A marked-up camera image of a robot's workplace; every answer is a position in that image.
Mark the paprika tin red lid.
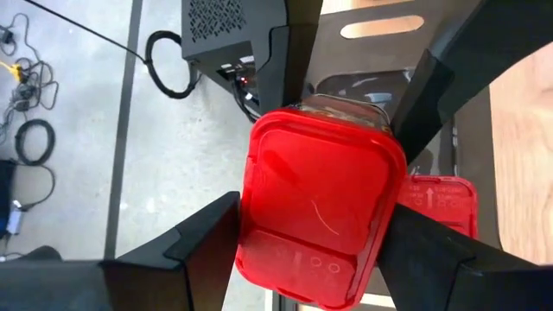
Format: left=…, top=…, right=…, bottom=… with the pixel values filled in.
left=235, top=93, right=408, bottom=311
left=397, top=175, right=480, bottom=239

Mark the black round floor stand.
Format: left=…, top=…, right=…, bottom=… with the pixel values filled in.
left=16, top=244, right=64, bottom=263

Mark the black looped floor cable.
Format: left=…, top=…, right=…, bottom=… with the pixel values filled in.
left=143, top=29, right=200, bottom=100

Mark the dark grey translucent bin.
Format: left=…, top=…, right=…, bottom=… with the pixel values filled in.
left=297, top=0, right=505, bottom=310

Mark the yellow cable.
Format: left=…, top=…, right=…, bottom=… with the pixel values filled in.
left=0, top=60, right=25, bottom=84

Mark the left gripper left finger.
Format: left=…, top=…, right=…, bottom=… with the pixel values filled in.
left=0, top=191, right=241, bottom=311

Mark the tangle of grey cables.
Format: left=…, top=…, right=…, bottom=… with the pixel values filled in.
left=0, top=12, right=60, bottom=146

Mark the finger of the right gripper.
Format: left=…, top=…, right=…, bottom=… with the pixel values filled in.
left=391, top=0, right=553, bottom=166
left=257, top=0, right=324, bottom=117

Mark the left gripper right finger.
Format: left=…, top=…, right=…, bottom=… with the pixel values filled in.
left=378, top=203, right=553, bottom=311

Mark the thin black hanging cable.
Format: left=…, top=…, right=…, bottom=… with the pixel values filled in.
left=23, top=0, right=148, bottom=64

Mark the coiled black cable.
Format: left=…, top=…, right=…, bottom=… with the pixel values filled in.
left=14, top=118, right=57, bottom=168

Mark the black perforated box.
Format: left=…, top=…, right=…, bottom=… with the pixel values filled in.
left=180, top=0, right=289, bottom=122

